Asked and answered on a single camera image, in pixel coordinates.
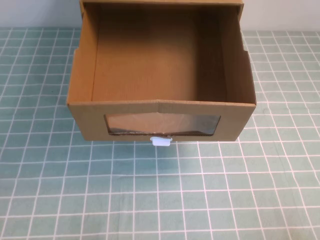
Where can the cardboard shoe box shell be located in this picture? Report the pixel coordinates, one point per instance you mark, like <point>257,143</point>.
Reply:
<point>160,1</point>

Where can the green checked tablecloth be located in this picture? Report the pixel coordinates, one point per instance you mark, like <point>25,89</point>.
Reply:
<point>160,195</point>

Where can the cardboard drawer with clear window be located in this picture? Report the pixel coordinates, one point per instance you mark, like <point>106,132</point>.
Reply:
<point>160,60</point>

